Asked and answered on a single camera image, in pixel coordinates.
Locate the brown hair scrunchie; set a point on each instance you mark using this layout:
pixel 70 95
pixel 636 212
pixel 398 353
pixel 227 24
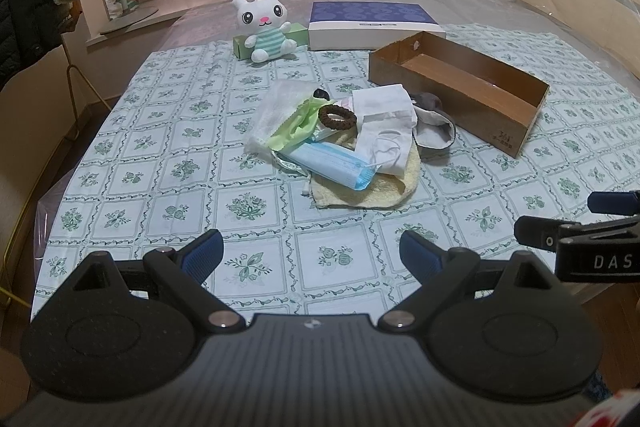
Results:
pixel 336 117

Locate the white bunny plush toy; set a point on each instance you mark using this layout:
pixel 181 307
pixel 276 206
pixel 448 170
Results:
pixel 266 25

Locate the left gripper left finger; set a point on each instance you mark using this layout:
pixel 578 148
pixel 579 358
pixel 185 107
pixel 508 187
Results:
pixel 179 276

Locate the black jacket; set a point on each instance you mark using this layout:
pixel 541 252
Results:
pixel 29 30

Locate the grey cloth face mask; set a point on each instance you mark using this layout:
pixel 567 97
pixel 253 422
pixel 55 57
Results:
pixel 435 130

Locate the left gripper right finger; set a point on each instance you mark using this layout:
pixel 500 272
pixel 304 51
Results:
pixel 443 277

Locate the brown cardboard tray box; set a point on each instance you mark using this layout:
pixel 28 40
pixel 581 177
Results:
pixel 494 101

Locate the clear mesh plastic bag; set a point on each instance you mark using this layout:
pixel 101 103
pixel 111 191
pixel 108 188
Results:
pixel 280 102

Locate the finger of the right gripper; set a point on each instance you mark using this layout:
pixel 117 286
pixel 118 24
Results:
pixel 556 235
pixel 614 203

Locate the yellow terry towel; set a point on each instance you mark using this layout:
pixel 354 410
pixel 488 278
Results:
pixel 384 191

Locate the blue surgical mask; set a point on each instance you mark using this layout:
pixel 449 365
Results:
pixel 332 162

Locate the white cloth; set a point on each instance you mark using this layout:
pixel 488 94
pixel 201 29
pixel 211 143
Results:
pixel 385 122

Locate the purple white flat box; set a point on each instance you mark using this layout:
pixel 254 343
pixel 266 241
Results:
pixel 365 25

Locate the green microfiber cloth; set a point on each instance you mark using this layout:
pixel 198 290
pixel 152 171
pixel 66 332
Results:
pixel 299 126

